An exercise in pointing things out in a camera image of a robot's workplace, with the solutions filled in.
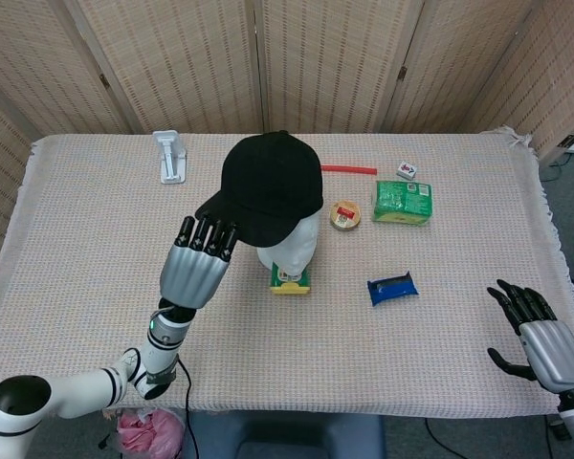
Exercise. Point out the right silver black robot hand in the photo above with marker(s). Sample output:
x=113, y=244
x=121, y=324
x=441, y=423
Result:
x=555, y=356

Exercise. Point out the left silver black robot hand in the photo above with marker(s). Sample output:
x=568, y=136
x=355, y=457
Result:
x=191, y=275

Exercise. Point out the black baseball cap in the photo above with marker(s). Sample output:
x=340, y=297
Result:
x=268, y=186

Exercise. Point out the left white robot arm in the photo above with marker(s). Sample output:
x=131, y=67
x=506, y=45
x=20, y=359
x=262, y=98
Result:
x=162, y=334

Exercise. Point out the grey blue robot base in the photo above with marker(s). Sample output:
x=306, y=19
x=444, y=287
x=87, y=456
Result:
x=287, y=435

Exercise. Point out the white foam mannequin head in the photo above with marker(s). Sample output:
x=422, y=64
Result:
x=296, y=244

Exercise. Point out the green box with yellow lid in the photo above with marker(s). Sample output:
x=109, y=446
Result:
x=289, y=287

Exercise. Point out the white phone stand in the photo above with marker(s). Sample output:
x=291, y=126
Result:
x=172, y=165

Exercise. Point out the pink woven tablecloth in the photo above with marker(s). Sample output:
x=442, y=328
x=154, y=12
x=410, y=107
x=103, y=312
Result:
x=315, y=344

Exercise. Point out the round tin with red label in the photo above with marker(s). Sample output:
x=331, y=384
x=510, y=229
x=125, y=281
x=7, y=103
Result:
x=346, y=216

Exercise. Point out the pink plastic bag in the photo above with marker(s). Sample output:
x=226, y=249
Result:
x=148, y=435

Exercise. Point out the blue snack packet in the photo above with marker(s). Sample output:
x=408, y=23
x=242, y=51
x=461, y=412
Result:
x=392, y=289

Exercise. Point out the red stick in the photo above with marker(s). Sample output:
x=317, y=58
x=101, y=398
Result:
x=349, y=169

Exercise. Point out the beige woven folding screen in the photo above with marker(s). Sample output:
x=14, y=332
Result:
x=182, y=62

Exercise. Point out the green tissue pack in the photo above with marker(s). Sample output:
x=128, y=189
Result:
x=402, y=203

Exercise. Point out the white mahjong tile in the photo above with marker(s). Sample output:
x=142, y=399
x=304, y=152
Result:
x=407, y=170

